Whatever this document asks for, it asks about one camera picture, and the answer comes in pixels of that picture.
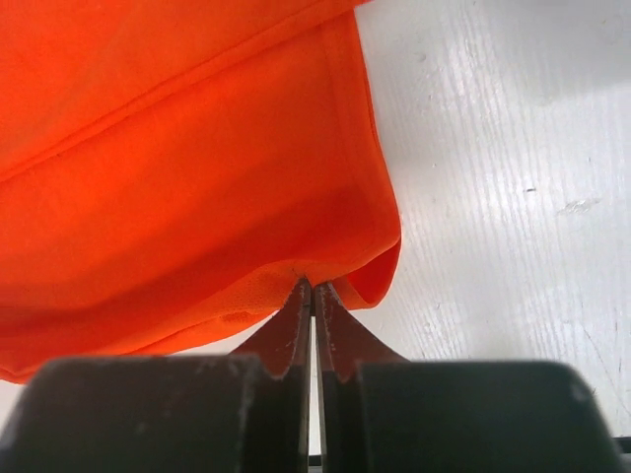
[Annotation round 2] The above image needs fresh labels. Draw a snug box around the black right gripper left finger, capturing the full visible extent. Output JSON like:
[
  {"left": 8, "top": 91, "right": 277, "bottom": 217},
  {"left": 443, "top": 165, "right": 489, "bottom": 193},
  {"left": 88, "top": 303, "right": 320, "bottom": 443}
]
[{"left": 1, "top": 280, "right": 312, "bottom": 472}]

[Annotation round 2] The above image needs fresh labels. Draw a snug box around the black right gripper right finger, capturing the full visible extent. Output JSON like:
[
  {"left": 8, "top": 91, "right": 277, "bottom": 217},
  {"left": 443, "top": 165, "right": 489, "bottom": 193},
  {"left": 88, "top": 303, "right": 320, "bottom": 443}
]
[{"left": 313, "top": 284, "right": 630, "bottom": 472}]

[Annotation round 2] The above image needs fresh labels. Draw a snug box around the orange t-shirt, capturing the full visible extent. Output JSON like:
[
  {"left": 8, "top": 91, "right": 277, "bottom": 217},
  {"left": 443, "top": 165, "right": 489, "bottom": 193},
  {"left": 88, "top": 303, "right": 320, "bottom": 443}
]
[{"left": 1, "top": 1, "right": 401, "bottom": 383}]

